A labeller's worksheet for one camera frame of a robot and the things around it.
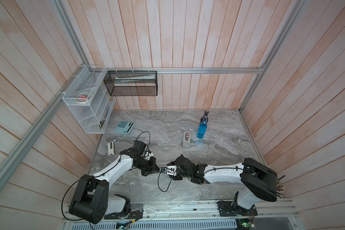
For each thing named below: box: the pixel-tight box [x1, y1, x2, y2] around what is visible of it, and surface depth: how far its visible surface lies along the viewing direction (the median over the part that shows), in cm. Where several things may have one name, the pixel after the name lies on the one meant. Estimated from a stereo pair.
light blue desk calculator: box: [114, 120, 136, 135], surface depth 109 cm
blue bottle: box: [196, 115, 208, 139], surface depth 100 cm
